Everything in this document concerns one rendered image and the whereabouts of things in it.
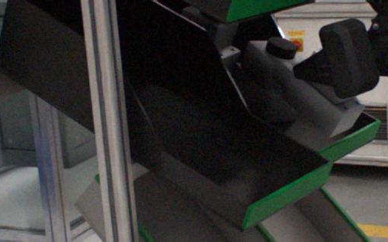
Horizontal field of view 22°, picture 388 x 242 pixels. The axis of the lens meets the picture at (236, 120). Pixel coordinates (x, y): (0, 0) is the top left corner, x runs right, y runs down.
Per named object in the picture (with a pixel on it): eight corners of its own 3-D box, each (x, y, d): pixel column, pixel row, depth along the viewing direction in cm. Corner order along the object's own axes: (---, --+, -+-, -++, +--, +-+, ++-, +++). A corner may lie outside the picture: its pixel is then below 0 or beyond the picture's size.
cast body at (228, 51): (234, 76, 101) (254, 15, 98) (212, 86, 98) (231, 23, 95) (169, 41, 104) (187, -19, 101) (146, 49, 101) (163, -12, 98)
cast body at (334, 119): (350, 129, 92) (389, 71, 88) (328, 139, 88) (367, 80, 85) (286, 74, 95) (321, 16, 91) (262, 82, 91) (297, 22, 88)
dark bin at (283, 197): (325, 185, 85) (353, 113, 82) (242, 233, 75) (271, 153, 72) (93, 43, 97) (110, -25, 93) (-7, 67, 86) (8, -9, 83)
